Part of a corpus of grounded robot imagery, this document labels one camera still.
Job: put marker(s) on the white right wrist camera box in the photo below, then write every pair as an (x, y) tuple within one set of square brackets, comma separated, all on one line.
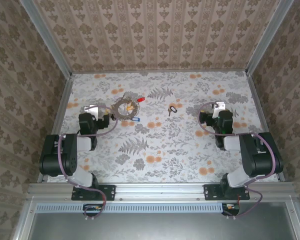
[(221, 105)]

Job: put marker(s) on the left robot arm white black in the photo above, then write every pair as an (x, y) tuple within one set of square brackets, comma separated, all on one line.
[(70, 160)]

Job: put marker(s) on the aluminium frame post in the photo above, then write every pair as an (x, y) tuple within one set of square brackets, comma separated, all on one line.
[(47, 37), (268, 37)]

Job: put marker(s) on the grey metal sheet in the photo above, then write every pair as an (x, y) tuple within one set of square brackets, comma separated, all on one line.
[(160, 227)]

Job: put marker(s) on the floral patterned table cover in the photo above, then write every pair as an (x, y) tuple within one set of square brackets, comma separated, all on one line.
[(165, 155)]

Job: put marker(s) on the aluminium table side rail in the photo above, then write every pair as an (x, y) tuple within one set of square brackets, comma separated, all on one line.
[(260, 112), (57, 125)]

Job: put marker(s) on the yellow key tag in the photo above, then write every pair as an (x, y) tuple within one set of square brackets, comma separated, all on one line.
[(129, 108)]

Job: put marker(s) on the aluminium front mounting rail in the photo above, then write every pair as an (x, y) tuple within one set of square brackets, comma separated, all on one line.
[(160, 191)]

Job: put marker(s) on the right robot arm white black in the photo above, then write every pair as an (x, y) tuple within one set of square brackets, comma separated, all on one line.
[(260, 155)]

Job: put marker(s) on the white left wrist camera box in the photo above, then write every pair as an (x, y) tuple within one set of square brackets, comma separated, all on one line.
[(91, 110)]

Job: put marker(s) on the red key tag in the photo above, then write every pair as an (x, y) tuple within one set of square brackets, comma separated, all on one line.
[(141, 99)]

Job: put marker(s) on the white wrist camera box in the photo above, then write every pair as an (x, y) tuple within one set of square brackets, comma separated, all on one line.
[(91, 110), (221, 105)]

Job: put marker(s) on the thin aluminium back rail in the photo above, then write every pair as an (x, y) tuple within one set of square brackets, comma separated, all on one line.
[(160, 70)]

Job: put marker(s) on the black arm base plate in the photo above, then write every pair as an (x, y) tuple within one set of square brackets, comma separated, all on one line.
[(110, 192), (210, 192)]

